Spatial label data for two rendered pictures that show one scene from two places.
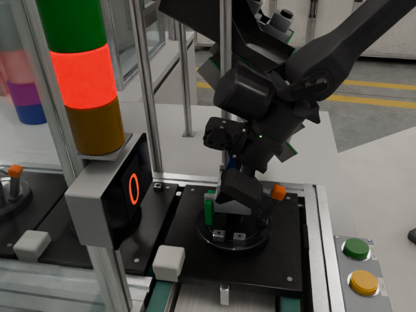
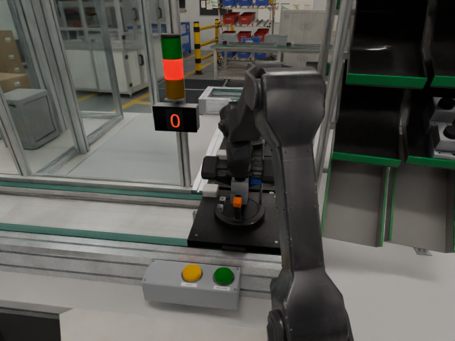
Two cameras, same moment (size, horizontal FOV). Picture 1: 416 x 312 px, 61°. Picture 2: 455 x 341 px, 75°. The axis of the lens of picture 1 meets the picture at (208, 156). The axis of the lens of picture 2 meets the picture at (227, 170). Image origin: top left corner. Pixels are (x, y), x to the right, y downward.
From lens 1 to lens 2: 0.81 m
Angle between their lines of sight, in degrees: 72
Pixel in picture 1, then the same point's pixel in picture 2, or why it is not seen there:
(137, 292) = (196, 187)
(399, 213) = not seen: outside the picture
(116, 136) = (169, 93)
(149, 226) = not seen: hidden behind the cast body
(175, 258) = (208, 189)
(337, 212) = not seen: hidden behind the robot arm
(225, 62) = (323, 128)
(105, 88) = (167, 74)
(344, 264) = (210, 268)
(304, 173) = (378, 302)
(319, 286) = (192, 251)
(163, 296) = (196, 197)
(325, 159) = (425, 332)
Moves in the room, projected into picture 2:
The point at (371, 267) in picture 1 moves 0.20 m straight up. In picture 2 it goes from (206, 282) to (202, 206)
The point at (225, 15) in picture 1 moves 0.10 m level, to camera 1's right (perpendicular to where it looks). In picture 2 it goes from (329, 92) to (347, 105)
